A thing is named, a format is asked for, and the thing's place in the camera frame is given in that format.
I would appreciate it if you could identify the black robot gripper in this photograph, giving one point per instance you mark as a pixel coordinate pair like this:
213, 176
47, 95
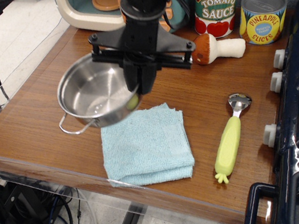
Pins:
141, 39

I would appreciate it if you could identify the silver steel pot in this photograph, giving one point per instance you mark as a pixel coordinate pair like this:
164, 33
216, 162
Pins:
95, 94

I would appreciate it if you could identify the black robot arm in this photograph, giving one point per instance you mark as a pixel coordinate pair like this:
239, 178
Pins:
142, 9

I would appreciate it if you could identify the light blue folded rag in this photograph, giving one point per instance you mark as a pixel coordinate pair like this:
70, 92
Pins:
149, 147

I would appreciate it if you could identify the plush brown mushroom toy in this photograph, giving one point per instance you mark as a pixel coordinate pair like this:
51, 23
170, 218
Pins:
208, 48

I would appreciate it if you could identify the toy microwave teal cream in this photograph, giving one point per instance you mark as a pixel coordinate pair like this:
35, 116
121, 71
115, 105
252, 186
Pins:
105, 15

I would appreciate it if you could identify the tomato sauce can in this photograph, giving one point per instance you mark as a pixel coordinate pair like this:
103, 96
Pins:
215, 17

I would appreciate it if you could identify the clear acrylic table guard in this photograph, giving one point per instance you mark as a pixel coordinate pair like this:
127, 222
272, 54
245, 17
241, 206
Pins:
32, 144

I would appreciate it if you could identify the pineapple slices can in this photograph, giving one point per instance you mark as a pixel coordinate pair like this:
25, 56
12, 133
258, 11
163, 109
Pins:
262, 21

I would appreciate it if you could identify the green handled ice cream scoop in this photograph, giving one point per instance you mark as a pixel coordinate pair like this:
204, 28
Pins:
230, 139

